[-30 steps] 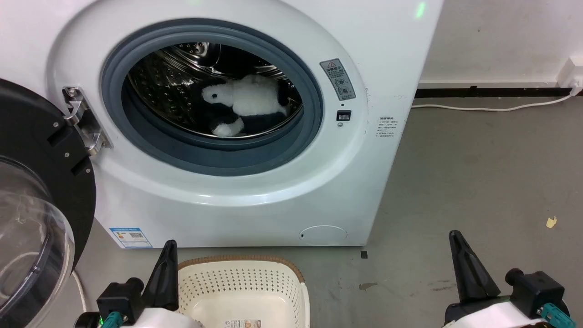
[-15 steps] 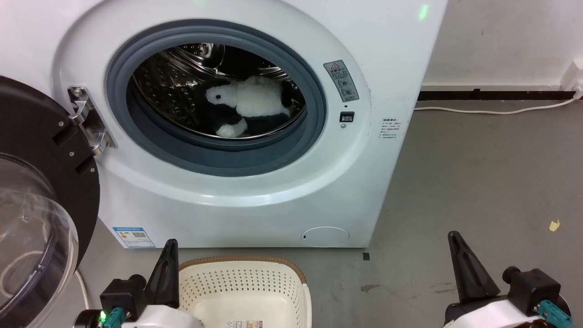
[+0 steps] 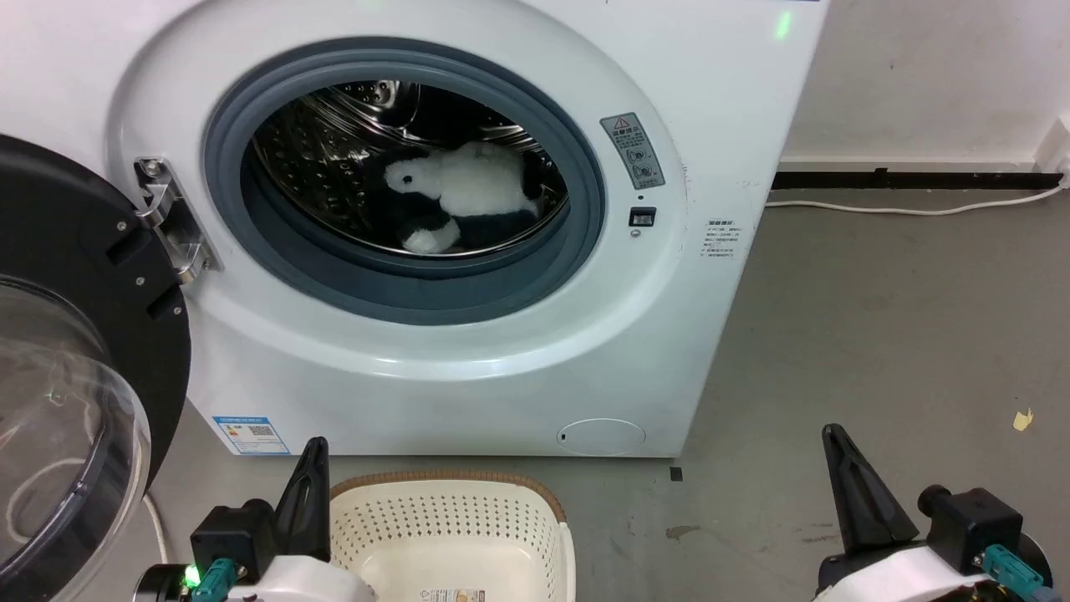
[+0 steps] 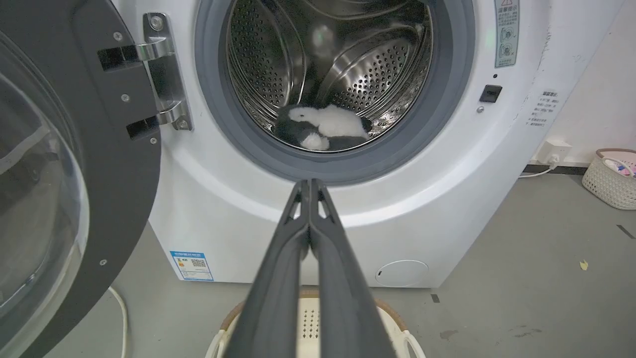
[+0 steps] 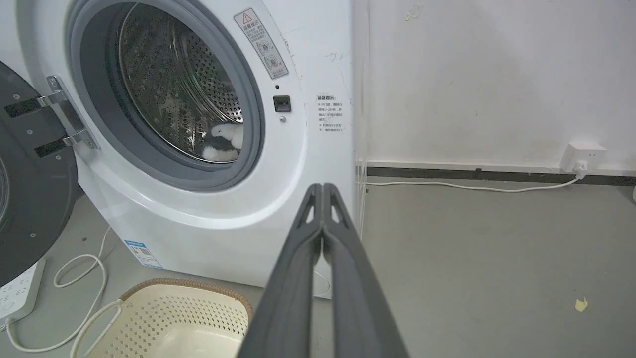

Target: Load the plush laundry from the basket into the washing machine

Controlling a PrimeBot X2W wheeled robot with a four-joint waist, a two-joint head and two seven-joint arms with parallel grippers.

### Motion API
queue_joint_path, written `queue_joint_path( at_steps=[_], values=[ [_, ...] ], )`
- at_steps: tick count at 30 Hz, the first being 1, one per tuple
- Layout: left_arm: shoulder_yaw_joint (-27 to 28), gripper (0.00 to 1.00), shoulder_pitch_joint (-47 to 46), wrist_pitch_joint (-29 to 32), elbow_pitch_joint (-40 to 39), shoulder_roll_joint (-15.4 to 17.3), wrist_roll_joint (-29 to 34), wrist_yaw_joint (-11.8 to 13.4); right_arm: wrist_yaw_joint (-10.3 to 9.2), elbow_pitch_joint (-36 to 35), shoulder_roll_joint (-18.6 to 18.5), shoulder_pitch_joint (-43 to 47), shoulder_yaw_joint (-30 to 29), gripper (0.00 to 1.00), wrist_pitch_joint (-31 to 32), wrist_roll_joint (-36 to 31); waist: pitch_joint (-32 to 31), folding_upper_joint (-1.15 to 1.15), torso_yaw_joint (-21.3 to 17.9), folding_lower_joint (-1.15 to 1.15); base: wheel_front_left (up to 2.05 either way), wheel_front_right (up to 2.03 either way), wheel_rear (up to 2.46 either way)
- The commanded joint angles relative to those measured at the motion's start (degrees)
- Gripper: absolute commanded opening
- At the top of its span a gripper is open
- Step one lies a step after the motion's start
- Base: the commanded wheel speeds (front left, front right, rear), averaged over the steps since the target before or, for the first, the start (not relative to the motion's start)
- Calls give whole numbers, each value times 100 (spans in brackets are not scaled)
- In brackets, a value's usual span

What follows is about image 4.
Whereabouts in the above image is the white front-load washing machine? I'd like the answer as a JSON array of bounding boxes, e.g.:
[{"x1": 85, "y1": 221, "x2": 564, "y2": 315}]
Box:
[{"x1": 110, "y1": 0, "x2": 626, "y2": 289}]

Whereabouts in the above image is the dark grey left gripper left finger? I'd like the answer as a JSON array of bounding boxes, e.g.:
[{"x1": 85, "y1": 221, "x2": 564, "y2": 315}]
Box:
[{"x1": 223, "y1": 179, "x2": 311, "y2": 358}]

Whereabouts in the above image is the chrome door hinge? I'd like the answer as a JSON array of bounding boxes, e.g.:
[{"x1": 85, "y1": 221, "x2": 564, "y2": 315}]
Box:
[{"x1": 134, "y1": 12, "x2": 193, "y2": 132}]

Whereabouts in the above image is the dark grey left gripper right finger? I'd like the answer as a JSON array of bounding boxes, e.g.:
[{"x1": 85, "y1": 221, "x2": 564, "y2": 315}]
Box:
[{"x1": 309, "y1": 179, "x2": 398, "y2": 358}]

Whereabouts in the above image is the black and white plush toy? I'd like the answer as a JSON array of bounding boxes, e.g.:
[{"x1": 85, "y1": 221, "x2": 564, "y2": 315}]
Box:
[{"x1": 273, "y1": 104, "x2": 373, "y2": 151}]

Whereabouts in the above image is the white plastic laundry basket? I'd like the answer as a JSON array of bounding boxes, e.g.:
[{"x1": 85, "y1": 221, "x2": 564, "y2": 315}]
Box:
[{"x1": 205, "y1": 290, "x2": 427, "y2": 358}]

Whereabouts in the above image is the dark grey washing machine door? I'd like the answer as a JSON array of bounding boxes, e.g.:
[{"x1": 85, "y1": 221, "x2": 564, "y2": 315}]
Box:
[{"x1": 0, "y1": 0, "x2": 162, "y2": 358}]

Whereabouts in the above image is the white wall power socket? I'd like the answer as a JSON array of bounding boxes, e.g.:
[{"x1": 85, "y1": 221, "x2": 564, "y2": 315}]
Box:
[{"x1": 539, "y1": 140, "x2": 572, "y2": 168}]

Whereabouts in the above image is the cream woven storage basket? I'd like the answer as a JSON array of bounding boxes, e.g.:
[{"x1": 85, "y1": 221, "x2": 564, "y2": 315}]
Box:
[{"x1": 581, "y1": 148, "x2": 636, "y2": 210}]

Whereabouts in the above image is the white power cable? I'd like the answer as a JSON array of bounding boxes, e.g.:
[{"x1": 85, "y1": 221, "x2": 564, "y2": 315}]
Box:
[{"x1": 519, "y1": 158, "x2": 559, "y2": 179}]

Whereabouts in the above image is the blue energy label sticker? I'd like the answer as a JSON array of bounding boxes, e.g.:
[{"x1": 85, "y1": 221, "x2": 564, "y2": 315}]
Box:
[{"x1": 170, "y1": 251, "x2": 214, "y2": 282}]

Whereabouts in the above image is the white hose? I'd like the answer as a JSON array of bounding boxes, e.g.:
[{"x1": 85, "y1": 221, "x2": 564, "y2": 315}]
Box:
[{"x1": 108, "y1": 286, "x2": 129, "y2": 358}]

